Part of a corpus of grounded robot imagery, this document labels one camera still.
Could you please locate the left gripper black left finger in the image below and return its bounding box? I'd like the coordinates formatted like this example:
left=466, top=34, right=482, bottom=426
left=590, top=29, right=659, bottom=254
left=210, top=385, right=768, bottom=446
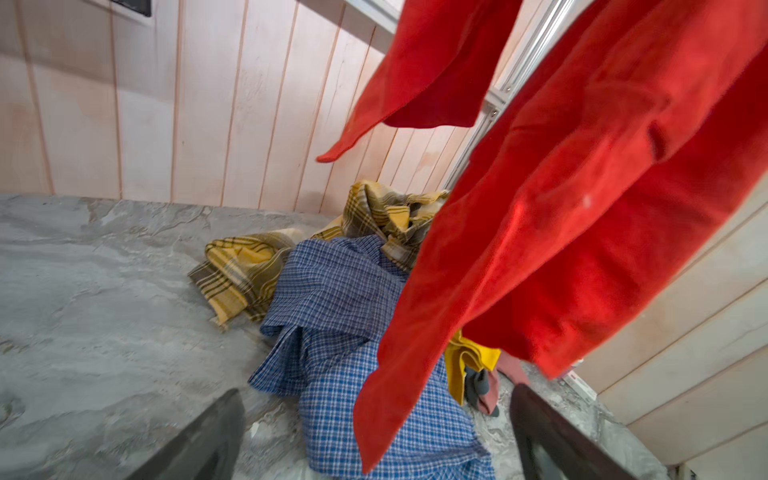
left=129, top=388, right=245, bottom=480

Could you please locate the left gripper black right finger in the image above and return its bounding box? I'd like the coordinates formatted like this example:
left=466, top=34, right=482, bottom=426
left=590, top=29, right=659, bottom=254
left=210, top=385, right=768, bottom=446
left=510, top=384, right=632, bottom=480

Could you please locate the red cloth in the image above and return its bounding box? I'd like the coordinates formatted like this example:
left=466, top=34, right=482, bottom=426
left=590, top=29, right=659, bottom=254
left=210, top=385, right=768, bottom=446
left=354, top=1, right=767, bottom=473

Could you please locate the maroon cloth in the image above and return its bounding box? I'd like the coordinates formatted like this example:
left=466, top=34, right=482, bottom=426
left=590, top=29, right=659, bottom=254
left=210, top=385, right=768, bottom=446
left=491, top=351, right=530, bottom=395

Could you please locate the dark grey cloth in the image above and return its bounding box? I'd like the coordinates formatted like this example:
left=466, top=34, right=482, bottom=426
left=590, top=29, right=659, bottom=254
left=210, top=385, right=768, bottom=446
left=464, top=366, right=499, bottom=417

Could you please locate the plain yellow cloth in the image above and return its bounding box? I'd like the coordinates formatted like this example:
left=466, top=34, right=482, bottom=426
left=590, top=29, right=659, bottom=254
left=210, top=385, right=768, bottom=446
left=444, top=330, right=501, bottom=405

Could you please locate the yellow grey plaid cloth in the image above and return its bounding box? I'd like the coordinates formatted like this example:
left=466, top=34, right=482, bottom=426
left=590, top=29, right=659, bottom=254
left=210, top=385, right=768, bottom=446
left=189, top=180, right=449, bottom=329

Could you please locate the blue checked cloth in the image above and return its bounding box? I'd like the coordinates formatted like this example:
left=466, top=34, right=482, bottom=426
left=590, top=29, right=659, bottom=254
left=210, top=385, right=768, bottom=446
left=248, top=236, right=494, bottom=479

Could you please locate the black mesh wall shelf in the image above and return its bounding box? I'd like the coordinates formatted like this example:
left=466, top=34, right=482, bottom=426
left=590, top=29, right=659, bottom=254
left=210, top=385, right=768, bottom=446
left=112, top=0, right=152, bottom=18

